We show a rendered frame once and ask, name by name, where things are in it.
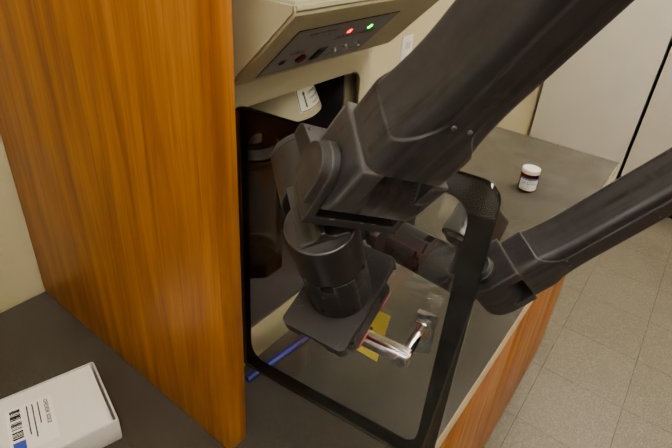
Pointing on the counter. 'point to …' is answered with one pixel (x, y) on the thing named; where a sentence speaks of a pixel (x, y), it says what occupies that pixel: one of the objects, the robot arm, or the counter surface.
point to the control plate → (324, 36)
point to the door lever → (402, 355)
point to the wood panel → (132, 155)
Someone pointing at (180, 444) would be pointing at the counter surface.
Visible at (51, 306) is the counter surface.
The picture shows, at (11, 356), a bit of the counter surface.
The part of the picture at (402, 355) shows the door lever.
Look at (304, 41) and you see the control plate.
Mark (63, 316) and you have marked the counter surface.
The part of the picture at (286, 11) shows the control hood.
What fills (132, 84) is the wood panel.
